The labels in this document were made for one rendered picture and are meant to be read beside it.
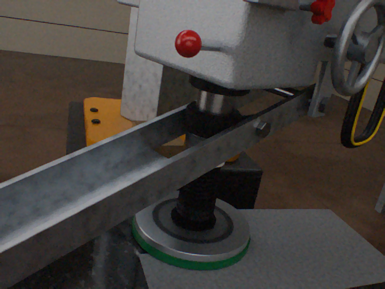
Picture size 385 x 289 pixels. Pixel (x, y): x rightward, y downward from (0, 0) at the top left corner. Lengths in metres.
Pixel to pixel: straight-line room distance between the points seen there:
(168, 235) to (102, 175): 0.16
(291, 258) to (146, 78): 0.76
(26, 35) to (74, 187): 6.10
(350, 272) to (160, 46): 0.51
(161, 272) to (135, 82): 0.80
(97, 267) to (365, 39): 0.52
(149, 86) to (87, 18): 5.37
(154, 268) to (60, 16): 6.08
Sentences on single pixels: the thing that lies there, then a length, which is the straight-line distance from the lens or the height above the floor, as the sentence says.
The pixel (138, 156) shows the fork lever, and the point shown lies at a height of 0.96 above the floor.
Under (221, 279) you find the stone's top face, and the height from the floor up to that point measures 0.80.
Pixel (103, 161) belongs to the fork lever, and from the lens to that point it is 0.59.
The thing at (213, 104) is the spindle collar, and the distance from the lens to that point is 0.60.
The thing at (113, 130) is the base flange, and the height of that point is 0.78.
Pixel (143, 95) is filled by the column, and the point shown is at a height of 0.89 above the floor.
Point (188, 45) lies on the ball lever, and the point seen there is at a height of 1.15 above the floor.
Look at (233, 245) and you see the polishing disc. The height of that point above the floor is 0.83.
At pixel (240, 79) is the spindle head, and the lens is 0.48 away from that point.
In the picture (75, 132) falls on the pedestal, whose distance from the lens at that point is 1.30.
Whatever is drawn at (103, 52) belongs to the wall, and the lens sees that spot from 6.66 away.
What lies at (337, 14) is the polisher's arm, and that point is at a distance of 0.66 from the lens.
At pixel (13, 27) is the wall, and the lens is 6.63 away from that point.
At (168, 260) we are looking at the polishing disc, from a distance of 0.64.
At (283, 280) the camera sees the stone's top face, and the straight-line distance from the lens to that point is 0.68.
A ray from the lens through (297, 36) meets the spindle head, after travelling 0.56.
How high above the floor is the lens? 1.20
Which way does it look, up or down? 21 degrees down
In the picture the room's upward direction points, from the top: 10 degrees clockwise
